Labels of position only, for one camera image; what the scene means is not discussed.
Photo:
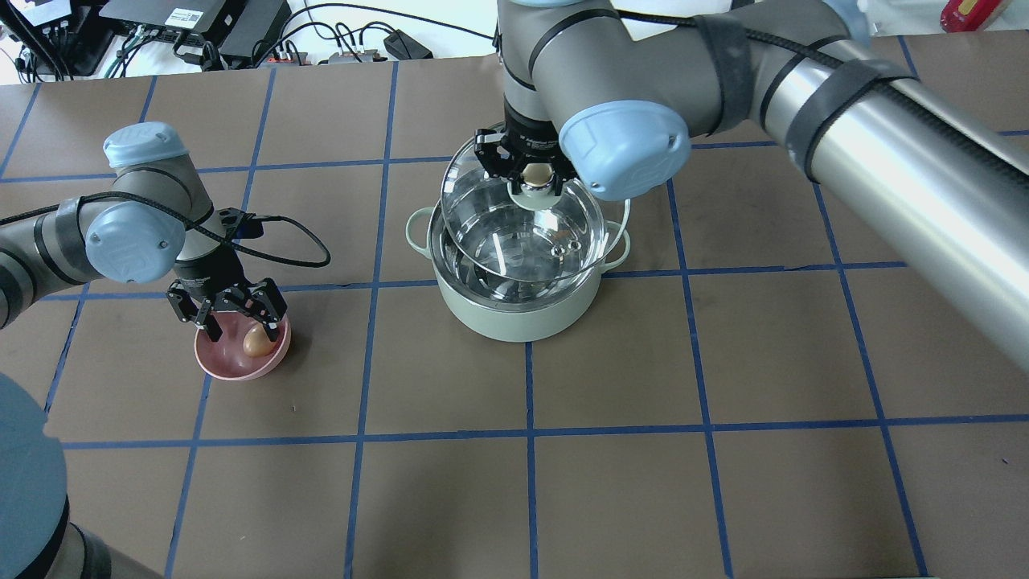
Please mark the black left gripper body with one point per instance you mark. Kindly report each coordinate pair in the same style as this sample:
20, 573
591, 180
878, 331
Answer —
206, 281

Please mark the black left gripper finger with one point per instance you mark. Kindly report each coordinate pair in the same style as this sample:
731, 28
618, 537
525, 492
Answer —
268, 308
201, 316

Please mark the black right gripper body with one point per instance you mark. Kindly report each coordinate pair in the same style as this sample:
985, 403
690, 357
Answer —
530, 138

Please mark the pink bowl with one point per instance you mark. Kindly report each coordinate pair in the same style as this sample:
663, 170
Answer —
225, 360

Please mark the glass pot lid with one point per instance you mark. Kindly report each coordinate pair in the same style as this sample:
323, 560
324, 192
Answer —
523, 223

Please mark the pale green electric pot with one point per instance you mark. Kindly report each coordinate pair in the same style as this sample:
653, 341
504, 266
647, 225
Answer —
501, 308

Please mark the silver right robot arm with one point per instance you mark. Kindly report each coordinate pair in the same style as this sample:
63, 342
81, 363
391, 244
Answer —
613, 98

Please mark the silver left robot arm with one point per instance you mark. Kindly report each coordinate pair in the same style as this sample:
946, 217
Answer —
156, 219

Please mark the black power adapter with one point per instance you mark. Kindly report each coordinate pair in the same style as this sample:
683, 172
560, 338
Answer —
405, 48

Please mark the power strip with plugs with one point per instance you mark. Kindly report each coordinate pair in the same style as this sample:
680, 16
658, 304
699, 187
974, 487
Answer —
292, 57

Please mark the black mini computer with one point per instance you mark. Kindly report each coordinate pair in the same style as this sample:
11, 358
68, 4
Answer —
239, 30

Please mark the red object on desk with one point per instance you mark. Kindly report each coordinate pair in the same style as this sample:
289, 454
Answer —
970, 15

